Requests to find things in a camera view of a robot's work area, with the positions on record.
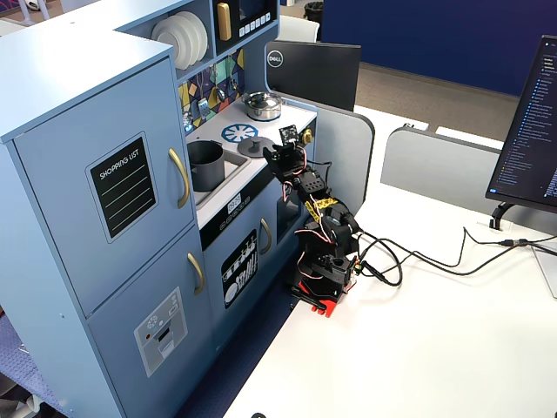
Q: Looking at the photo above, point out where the gold fridge door handle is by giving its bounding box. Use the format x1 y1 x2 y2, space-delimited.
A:
167 147 191 211

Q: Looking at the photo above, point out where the black toy microwave door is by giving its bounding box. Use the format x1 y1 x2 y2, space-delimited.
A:
211 0 280 56

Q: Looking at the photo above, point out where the gray metal stand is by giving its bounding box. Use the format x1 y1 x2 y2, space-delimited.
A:
532 246 557 300

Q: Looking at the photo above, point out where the gold freezer door handle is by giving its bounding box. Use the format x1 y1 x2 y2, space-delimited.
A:
186 252 206 297

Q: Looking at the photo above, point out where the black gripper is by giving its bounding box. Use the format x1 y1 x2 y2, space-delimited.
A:
261 145 312 182

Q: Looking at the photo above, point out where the shiny steel toy pot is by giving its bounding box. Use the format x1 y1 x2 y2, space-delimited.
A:
241 96 286 123

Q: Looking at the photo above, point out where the black shopping list chalkboard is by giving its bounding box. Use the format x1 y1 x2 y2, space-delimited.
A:
84 131 160 245

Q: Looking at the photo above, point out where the blue toy play kitchen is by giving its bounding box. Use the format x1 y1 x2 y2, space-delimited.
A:
0 0 319 418

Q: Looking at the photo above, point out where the gold oven door handle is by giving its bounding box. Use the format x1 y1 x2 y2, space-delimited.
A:
258 217 274 256

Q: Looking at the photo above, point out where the white chair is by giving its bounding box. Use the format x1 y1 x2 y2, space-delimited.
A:
278 15 321 44

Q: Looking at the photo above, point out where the gray rounded desk divider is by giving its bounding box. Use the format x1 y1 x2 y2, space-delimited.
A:
278 92 377 215

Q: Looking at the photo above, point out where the black cable with connector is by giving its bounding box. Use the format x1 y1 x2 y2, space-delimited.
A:
452 225 557 267

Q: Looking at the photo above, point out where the black trash bin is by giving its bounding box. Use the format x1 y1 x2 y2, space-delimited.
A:
303 1 325 24

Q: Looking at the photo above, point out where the gray pot lid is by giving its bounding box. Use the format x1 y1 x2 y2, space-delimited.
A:
238 135 272 159

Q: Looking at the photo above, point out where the red table clamp base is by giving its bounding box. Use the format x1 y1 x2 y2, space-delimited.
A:
286 278 359 318

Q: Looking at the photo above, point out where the silver slotted toy spatula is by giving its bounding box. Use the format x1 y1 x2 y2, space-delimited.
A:
197 71 211 118

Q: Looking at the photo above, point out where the small wrist camera board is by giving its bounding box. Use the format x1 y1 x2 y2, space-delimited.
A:
278 124 301 145

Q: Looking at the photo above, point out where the black Dell monitor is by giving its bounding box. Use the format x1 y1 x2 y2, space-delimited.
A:
265 39 363 114

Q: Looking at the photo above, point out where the white toy plate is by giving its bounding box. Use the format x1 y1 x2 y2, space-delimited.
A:
173 11 205 65
151 16 193 71
186 10 210 60

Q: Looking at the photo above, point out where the steel pot lid black knob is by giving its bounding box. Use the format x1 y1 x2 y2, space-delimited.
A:
242 91 282 111

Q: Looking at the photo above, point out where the silver toy ladle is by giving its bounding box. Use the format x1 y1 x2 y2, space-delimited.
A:
214 64 228 104

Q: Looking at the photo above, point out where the thick black looped cable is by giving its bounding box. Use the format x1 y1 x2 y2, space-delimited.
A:
359 237 405 289

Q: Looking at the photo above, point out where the gray toy pot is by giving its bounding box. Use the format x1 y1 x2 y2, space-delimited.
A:
186 139 227 193

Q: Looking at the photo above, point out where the gray long desk divider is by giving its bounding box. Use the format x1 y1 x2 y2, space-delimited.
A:
379 125 557 239

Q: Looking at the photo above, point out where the thin black cable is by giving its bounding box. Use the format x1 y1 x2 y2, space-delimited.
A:
356 230 557 278

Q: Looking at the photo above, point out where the gold microwave handle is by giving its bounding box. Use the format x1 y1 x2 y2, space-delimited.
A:
216 2 233 43

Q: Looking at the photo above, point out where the white toy sink basin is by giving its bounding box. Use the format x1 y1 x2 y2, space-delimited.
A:
191 150 254 208

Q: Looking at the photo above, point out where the monitor with lit screen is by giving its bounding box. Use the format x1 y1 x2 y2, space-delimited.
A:
485 34 557 215

